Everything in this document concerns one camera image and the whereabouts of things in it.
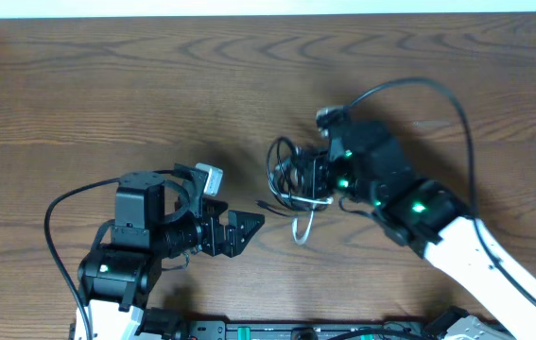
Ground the white USB cable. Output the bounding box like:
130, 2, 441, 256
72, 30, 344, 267
269, 172, 335, 246

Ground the green clip on rail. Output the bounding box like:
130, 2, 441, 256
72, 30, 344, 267
236, 326, 251, 340

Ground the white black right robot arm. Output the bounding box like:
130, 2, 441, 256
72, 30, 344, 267
290, 121, 536, 339

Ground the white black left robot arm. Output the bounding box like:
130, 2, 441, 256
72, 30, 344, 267
69, 164, 265, 339

